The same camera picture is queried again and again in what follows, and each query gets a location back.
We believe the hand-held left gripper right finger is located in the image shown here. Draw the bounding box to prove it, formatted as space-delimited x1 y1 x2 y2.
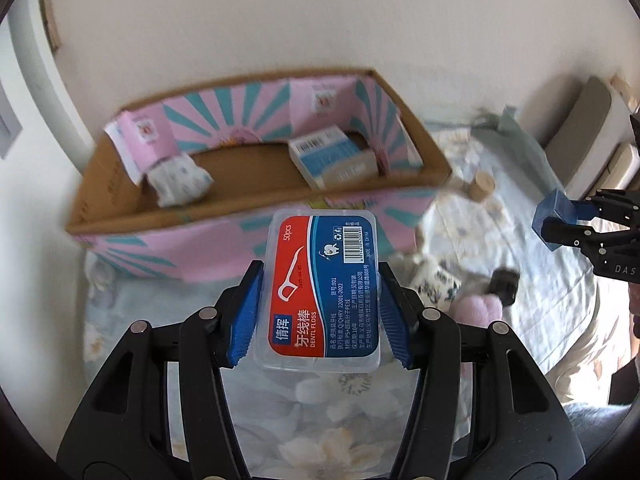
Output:
379 262 587 480

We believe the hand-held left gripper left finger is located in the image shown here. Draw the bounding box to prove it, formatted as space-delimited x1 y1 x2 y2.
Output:
57 260 263 480

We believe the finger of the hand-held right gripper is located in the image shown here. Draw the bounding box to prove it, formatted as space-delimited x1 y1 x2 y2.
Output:
531 189 601 252

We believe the clear dental floss pick box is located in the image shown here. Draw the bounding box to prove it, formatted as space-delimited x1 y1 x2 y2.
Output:
253 207 383 372

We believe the pink teal cardboard box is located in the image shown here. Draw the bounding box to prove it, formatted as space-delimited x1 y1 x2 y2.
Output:
65 68 453 286

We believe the beige cushion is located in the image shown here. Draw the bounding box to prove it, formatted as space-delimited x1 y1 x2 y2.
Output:
562 142 640 202
516 76 614 153

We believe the small wooden cylinder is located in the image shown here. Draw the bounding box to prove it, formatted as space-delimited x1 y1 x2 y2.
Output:
467 171 497 203

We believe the pink plush toy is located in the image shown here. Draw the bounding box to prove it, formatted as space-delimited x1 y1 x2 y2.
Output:
450 292 507 341

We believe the small black object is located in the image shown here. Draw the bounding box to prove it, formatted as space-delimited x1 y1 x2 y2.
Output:
487 267 521 307

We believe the grey blue cloth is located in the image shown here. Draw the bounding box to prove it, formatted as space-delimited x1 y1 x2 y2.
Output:
470 105 568 192

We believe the floral bed sheet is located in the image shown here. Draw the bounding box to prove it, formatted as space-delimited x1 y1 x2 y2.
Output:
82 122 640 480

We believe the white printed tissue packet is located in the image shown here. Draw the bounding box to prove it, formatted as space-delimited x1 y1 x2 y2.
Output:
145 154 215 208

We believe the white blue paper carton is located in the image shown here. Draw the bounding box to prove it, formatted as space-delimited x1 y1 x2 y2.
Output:
287 127 378 191

